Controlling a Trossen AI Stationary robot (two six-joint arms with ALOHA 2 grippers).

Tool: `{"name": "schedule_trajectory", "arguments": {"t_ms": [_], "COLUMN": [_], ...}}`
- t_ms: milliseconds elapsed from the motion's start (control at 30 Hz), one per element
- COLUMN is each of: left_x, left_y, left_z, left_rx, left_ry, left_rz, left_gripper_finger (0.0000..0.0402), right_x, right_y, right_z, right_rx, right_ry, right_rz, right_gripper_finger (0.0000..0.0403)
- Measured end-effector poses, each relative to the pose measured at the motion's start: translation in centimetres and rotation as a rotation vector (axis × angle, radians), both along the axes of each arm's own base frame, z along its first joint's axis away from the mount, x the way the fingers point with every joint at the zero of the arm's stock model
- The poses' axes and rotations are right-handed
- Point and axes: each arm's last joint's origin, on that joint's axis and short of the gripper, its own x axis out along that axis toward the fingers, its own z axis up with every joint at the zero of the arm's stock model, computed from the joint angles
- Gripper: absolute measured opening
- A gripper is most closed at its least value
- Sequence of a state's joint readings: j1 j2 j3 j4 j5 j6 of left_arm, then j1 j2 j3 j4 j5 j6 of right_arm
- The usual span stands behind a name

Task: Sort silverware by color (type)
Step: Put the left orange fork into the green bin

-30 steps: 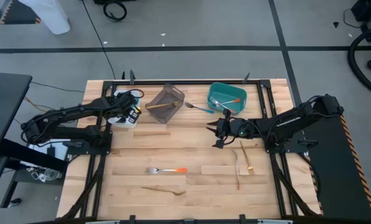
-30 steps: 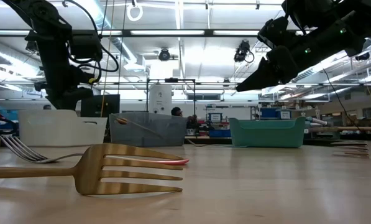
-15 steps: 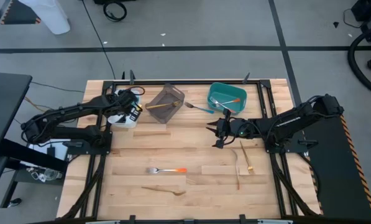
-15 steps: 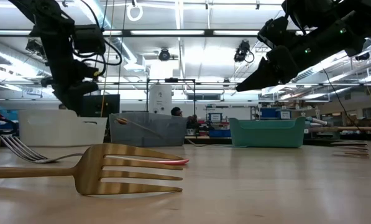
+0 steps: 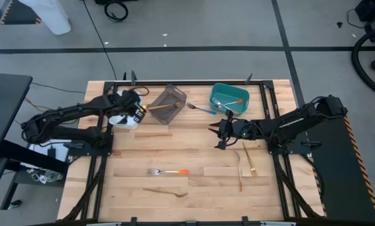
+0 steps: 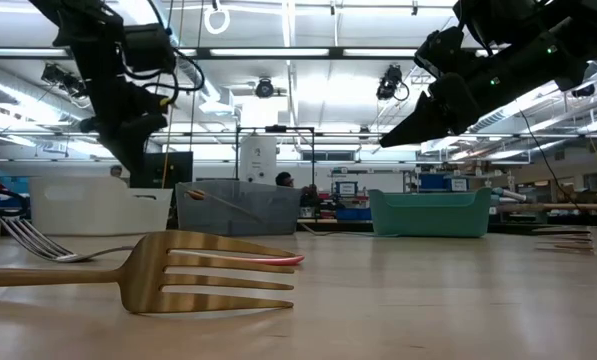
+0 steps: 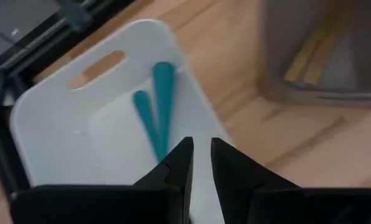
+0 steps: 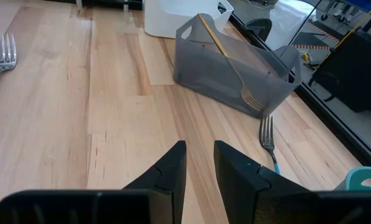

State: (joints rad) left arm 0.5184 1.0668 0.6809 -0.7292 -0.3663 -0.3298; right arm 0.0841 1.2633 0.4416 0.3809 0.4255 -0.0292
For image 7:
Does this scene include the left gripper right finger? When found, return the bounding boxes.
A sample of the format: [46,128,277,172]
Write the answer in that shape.
[211,137,301,224]

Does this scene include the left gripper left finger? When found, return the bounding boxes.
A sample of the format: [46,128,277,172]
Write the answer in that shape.
[132,136,195,224]

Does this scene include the gold spoon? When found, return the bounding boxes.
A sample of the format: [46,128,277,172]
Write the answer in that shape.
[283,26,329,83]

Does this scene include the gold utensil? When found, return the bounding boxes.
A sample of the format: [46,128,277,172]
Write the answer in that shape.
[303,30,341,86]

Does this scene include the white plastic bin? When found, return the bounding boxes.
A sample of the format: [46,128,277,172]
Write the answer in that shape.
[9,18,236,224]

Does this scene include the grey translucent plastic bin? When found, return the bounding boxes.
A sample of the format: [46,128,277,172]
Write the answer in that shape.
[259,0,371,108]

